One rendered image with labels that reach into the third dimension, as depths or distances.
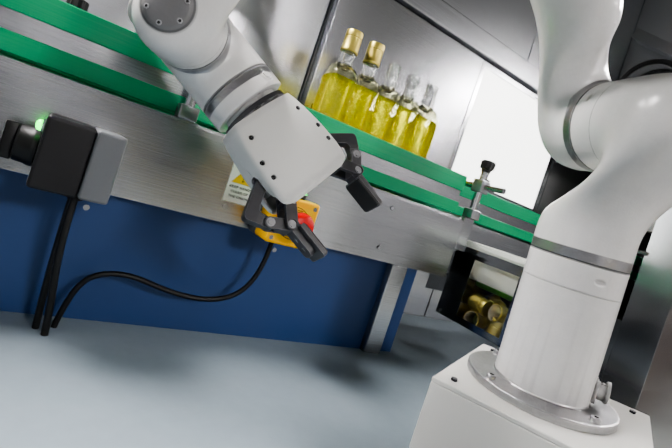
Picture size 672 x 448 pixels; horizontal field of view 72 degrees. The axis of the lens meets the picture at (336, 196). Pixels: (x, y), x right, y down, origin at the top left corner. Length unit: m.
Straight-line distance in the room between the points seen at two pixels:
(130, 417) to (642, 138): 0.60
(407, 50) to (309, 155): 0.74
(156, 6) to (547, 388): 0.59
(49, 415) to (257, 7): 0.80
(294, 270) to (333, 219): 0.11
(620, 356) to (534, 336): 1.09
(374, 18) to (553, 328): 0.78
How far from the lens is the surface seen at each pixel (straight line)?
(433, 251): 0.93
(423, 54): 1.22
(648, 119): 0.60
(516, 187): 1.54
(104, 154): 0.57
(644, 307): 1.71
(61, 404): 0.54
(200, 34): 0.43
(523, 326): 0.66
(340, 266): 0.83
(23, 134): 0.59
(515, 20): 1.52
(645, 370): 1.70
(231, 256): 0.74
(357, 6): 1.12
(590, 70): 0.71
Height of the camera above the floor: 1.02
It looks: 1 degrees down
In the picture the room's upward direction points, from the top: 18 degrees clockwise
